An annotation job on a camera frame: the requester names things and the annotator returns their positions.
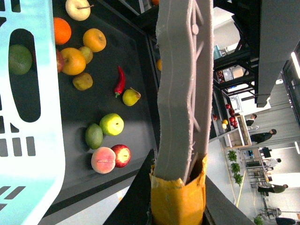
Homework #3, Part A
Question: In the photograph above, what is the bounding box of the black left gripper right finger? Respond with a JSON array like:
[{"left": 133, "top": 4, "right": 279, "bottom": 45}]
[{"left": 205, "top": 176, "right": 254, "bottom": 225}]

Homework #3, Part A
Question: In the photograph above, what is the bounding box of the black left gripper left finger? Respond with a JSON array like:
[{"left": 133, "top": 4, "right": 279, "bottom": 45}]
[{"left": 104, "top": 149, "right": 156, "bottom": 225}]

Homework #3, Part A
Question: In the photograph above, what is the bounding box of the light teal shopping basket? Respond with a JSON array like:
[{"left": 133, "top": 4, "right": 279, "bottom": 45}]
[{"left": 0, "top": 0, "right": 65, "bottom": 225}]

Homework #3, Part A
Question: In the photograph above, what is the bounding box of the grey-brown basket handle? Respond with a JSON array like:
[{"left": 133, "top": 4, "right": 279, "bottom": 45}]
[{"left": 154, "top": 0, "right": 213, "bottom": 183}]

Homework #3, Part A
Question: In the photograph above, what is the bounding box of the black display shelf rack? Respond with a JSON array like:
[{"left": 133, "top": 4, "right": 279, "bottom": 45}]
[{"left": 40, "top": 0, "right": 160, "bottom": 225}]

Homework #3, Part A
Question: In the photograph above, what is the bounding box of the small red apple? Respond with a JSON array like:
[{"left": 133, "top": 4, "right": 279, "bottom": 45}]
[{"left": 111, "top": 144, "right": 131, "bottom": 168}]

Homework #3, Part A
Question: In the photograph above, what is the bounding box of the pink peach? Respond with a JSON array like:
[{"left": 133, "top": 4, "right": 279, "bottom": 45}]
[{"left": 91, "top": 147, "right": 116, "bottom": 174}]

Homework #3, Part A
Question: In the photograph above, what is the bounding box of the green mango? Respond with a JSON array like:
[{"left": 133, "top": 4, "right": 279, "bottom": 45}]
[{"left": 85, "top": 123, "right": 103, "bottom": 150}]

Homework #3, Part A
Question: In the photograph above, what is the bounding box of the green apple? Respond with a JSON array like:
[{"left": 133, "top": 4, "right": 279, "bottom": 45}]
[{"left": 99, "top": 113, "right": 124, "bottom": 136}]

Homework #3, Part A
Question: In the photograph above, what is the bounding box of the yellow pear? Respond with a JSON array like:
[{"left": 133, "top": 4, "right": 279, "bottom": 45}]
[{"left": 122, "top": 87, "right": 141, "bottom": 106}]

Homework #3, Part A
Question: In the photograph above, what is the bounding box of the red chili pepper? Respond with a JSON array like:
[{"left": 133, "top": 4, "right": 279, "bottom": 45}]
[{"left": 114, "top": 66, "right": 126, "bottom": 98}]

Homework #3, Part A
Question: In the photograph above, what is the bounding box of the russet yellow fruit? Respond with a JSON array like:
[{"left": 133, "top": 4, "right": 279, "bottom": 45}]
[{"left": 72, "top": 72, "right": 93, "bottom": 91}]

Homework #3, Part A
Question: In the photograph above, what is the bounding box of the yellow apple lower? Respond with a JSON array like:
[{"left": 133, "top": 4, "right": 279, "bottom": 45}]
[{"left": 60, "top": 47, "right": 86, "bottom": 75}]

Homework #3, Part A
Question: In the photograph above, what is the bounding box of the yellow apple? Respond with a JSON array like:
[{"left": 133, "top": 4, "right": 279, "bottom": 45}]
[
  {"left": 82, "top": 28, "right": 106, "bottom": 53},
  {"left": 60, "top": 47, "right": 86, "bottom": 75}
]

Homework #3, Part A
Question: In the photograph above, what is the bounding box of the small yellow-green fruit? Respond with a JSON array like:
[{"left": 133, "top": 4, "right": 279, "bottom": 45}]
[{"left": 78, "top": 46, "right": 93, "bottom": 64}]

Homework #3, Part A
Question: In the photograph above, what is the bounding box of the red apple right edge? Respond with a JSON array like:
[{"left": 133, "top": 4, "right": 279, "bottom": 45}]
[{"left": 56, "top": 49, "right": 65, "bottom": 73}]

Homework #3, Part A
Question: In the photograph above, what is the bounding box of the yellow apple upper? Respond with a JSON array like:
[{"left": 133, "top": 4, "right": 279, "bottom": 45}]
[{"left": 82, "top": 28, "right": 106, "bottom": 53}]

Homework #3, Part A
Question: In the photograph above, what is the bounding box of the green lime upper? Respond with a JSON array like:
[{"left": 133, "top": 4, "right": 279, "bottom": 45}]
[{"left": 8, "top": 45, "right": 33, "bottom": 75}]

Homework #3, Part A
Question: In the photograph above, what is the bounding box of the large orange centre right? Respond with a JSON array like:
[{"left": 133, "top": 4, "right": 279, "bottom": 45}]
[{"left": 53, "top": 17, "right": 72, "bottom": 45}]

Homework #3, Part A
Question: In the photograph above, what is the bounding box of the white pear centre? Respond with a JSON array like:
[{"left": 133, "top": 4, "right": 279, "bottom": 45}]
[{"left": 65, "top": 0, "right": 94, "bottom": 22}]

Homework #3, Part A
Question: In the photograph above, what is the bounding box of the yellow tape on handle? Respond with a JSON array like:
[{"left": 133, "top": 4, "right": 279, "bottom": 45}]
[{"left": 150, "top": 156, "right": 208, "bottom": 225}]

